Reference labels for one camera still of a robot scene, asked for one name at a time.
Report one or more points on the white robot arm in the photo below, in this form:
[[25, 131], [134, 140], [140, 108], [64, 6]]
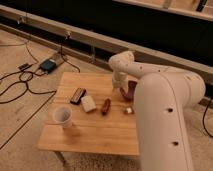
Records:
[[160, 98]]

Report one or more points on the small white brown object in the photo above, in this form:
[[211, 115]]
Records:
[[129, 110]]

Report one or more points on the brown sausage-shaped object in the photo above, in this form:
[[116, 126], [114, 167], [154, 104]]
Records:
[[106, 106]]

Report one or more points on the dark red ceramic bowl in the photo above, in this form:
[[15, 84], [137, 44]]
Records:
[[128, 94]]

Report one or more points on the wooden table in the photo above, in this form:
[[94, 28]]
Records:
[[113, 133]]

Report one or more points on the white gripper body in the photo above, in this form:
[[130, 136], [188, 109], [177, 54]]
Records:
[[119, 79]]

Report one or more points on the blue power adapter box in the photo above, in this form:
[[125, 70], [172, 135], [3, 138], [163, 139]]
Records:
[[47, 65]]

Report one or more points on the small black floor device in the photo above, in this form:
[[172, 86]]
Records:
[[24, 66]]

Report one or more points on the white sponge block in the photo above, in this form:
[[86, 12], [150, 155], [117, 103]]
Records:
[[88, 103]]

